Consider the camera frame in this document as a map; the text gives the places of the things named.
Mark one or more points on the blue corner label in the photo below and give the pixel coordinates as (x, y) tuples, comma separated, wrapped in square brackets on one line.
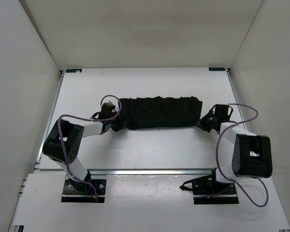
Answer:
[(216, 69), (73, 71)]

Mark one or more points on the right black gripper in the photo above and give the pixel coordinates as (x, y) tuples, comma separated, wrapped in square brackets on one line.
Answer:
[(202, 121)]

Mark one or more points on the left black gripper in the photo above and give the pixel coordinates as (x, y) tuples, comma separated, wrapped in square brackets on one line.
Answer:
[(121, 124)]

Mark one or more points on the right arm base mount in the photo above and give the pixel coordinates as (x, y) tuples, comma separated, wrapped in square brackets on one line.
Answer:
[(208, 191)]

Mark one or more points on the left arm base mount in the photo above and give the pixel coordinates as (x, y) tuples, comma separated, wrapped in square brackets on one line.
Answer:
[(76, 192)]

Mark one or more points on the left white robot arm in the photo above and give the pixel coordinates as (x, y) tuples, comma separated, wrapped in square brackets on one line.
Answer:
[(63, 142)]

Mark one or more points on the left blue corner label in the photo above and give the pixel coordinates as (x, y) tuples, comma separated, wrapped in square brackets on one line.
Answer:
[(73, 71)]

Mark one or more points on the right blue corner label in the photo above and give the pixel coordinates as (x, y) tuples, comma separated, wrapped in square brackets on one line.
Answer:
[(216, 69)]

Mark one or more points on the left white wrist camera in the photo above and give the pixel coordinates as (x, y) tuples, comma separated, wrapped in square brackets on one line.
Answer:
[(108, 101)]

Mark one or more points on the black pleated skirt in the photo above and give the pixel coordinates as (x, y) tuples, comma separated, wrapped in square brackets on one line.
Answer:
[(158, 112)]

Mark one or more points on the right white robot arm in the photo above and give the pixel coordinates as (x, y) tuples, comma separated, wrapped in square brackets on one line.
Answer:
[(252, 156)]

